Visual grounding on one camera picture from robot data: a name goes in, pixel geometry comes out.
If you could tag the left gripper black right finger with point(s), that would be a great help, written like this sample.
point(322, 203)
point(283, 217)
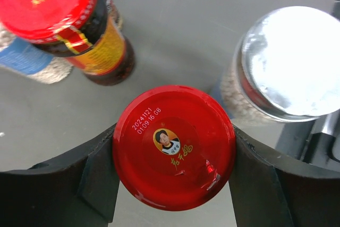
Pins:
point(272, 189)

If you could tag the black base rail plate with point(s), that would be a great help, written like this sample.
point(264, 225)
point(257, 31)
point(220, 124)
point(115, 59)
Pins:
point(314, 142)

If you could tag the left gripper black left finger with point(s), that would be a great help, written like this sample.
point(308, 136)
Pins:
point(76, 188)

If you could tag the grey lid salt jar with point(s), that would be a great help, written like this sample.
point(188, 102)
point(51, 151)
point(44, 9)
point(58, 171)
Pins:
point(285, 69)

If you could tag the grey lid white shaker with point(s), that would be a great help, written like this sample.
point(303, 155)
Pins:
point(21, 57)

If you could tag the red lid sauce jar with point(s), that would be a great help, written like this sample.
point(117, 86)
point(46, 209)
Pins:
point(81, 32)
point(174, 147)

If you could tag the red lid sauce jar front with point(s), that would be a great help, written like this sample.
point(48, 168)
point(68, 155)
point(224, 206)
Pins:
point(174, 147)

